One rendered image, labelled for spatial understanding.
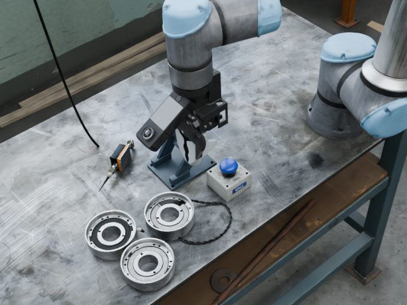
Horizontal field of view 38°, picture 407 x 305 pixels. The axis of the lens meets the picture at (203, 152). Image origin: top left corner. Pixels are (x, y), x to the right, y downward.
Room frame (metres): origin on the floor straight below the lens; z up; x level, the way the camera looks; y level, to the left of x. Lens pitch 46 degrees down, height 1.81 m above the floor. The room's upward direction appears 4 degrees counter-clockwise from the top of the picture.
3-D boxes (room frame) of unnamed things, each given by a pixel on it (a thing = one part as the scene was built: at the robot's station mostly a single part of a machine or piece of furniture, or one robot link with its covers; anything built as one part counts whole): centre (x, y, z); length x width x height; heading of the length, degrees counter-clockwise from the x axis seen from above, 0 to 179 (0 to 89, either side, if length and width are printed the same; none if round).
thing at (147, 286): (0.65, 0.12, 0.82); 0.10 x 0.10 x 0.04
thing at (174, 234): (0.77, 0.08, 0.82); 0.10 x 0.10 x 0.04
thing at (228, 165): (0.86, -0.05, 0.85); 0.04 x 0.04 x 0.05
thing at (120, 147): (0.93, 0.20, 0.82); 0.17 x 0.02 x 0.04; 156
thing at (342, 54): (1.05, -0.34, 0.97); 0.13 x 0.12 x 0.14; 18
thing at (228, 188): (0.87, -0.06, 0.82); 0.08 x 0.07 x 0.05; 126
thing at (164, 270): (0.65, 0.12, 0.82); 0.08 x 0.08 x 0.02
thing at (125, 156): (0.95, 0.18, 0.82); 0.05 x 0.02 x 0.04; 156
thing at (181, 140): (0.82, 0.02, 0.99); 0.06 x 0.03 x 0.09; 126
